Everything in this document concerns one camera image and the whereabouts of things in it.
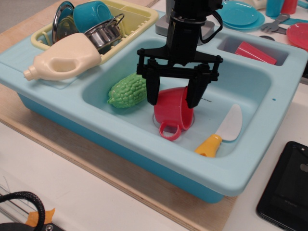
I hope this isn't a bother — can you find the teal tumbler background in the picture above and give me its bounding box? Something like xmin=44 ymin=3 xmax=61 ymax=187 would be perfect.
xmin=265 ymin=0 xmax=284 ymax=17

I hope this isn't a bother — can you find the red plastic cup with handle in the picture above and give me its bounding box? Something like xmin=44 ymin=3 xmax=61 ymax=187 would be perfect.
xmin=154 ymin=87 xmax=193 ymax=141

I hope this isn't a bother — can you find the light blue toy sink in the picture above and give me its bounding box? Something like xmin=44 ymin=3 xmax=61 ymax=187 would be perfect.
xmin=0 ymin=26 xmax=308 ymax=203

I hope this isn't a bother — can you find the teal plastic cup in rack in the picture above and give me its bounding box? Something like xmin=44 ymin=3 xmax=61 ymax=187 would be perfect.
xmin=73 ymin=0 xmax=113 ymax=33

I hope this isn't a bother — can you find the green bumpy bitter melon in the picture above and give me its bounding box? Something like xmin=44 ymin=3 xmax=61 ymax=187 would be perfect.
xmin=107 ymin=73 xmax=147 ymax=108

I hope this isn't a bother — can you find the toy knife yellow handle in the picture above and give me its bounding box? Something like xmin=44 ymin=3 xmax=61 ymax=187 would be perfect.
xmin=194 ymin=104 xmax=243 ymax=158

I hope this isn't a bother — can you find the red tumbler in compartment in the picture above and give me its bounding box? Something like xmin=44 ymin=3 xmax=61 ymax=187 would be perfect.
xmin=235 ymin=41 xmax=277 ymax=65

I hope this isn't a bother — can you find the steel pot lid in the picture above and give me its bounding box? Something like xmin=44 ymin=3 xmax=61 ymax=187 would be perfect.
xmin=52 ymin=0 xmax=78 ymax=44

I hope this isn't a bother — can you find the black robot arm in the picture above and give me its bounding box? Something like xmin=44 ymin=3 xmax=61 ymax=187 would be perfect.
xmin=137 ymin=0 xmax=223 ymax=108

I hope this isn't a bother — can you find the grey toy fork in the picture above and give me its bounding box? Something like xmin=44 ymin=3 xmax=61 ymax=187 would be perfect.
xmin=261 ymin=13 xmax=290 ymax=34

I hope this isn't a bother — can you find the black braided cable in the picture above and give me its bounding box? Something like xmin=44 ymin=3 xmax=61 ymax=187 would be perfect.
xmin=0 ymin=191 xmax=46 ymax=231

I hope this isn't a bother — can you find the cream plastic detergent bottle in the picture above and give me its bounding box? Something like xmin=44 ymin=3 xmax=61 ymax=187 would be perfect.
xmin=23 ymin=33 xmax=101 ymax=81

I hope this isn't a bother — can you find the red plastic plate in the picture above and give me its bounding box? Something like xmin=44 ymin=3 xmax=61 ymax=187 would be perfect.
xmin=286 ymin=23 xmax=308 ymax=51

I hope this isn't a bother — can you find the orange tape piece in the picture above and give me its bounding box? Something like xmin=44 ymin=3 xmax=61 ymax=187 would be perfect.
xmin=25 ymin=208 xmax=55 ymax=227

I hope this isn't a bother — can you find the red tumbler background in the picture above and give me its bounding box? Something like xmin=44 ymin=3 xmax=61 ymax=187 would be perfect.
xmin=281 ymin=0 xmax=298 ymax=14

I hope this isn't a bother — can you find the yellow dish rack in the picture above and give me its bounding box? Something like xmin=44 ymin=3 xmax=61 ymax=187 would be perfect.
xmin=30 ymin=0 xmax=159 ymax=64

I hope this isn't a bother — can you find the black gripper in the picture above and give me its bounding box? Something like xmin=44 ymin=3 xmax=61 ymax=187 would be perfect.
xmin=137 ymin=14 xmax=223 ymax=108

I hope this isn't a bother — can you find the teal plates stack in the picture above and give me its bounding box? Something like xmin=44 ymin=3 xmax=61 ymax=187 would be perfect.
xmin=217 ymin=1 xmax=265 ymax=30

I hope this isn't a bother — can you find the wooden board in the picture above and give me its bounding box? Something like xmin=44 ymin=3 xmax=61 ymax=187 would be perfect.
xmin=0 ymin=0 xmax=238 ymax=231

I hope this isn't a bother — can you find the black smartphone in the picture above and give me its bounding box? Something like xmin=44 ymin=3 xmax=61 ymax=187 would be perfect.
xmin=257 ymin=141 xmax=308 ymax=231

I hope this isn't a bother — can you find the small steel pot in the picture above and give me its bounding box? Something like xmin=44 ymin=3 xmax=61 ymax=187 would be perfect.
xmin=84 ymin=13 xmax=125 ymax=54

